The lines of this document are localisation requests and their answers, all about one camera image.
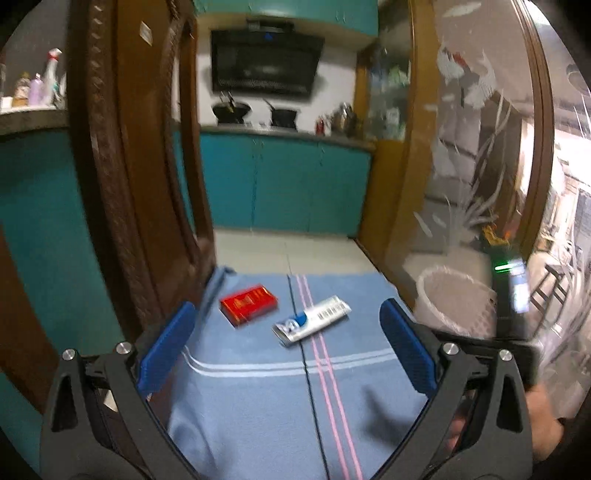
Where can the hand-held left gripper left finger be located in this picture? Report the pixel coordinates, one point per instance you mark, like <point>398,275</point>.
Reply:
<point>166,346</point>

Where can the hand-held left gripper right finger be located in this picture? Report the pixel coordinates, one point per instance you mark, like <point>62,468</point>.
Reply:
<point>408,346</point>

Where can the white plastic lattice basket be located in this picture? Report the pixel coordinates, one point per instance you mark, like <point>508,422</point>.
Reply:
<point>455,304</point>

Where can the red cigarette box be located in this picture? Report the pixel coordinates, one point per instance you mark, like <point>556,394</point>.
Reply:
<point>247,304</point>

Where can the blue and white packet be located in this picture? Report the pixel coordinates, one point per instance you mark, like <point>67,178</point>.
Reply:
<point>314,318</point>

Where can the person's right hand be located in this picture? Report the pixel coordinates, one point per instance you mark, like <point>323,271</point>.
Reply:
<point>547,424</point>

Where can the blue striped blanket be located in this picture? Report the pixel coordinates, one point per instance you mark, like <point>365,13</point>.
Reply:
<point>258,406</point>

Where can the etched glass sliding door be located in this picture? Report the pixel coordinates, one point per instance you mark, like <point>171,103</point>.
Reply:
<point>461,184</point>

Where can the wooden glass display cabinet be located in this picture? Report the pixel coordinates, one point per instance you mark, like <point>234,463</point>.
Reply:
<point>374,194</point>

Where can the carved wooden chair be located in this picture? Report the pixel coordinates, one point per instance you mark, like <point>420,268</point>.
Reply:
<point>138,138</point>
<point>286,184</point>

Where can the red bottle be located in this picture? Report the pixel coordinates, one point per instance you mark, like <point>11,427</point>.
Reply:
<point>320,127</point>

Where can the steel stock pot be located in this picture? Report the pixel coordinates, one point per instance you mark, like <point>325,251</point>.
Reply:
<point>345,117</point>

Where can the black wok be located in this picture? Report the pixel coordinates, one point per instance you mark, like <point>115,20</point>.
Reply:
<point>231,110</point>

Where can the black cooking pot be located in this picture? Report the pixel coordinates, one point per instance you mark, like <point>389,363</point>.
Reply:
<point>282,115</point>

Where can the purple bottle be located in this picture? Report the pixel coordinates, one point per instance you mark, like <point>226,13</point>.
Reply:
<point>37,92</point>

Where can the white spray bottle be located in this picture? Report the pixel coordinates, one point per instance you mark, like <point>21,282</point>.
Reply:
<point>51,78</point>

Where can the brown jar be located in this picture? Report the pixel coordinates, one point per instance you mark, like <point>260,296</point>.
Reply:
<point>21,92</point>

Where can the black range hood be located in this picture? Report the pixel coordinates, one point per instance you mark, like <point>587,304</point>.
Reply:
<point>263,60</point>

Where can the teal upper cabinet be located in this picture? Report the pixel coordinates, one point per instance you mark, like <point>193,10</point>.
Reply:
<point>286,16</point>

